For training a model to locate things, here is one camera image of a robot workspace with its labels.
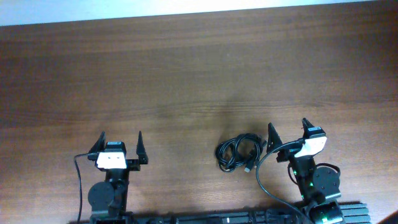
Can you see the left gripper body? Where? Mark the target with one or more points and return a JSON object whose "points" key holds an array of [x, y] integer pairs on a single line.
{"points": [[134, 165]]}

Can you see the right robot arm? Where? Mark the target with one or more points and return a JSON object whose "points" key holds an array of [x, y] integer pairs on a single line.
{"points": [[318, 183]]}

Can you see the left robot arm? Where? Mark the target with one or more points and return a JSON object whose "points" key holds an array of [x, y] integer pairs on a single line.
{"points": [[108, 199]]}

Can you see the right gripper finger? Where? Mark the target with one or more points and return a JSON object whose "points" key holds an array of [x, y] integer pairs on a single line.
{"points": [[311, 131], [274, 140]]}

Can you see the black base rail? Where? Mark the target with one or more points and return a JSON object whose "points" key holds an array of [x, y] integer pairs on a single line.
{"points": [[248, 216]]}

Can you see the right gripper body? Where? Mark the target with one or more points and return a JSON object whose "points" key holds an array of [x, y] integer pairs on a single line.
{"points": [[287, 156]]}

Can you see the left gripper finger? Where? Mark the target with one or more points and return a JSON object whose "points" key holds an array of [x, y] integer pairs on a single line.
{"points": [[99, 144], [141, 151]]}

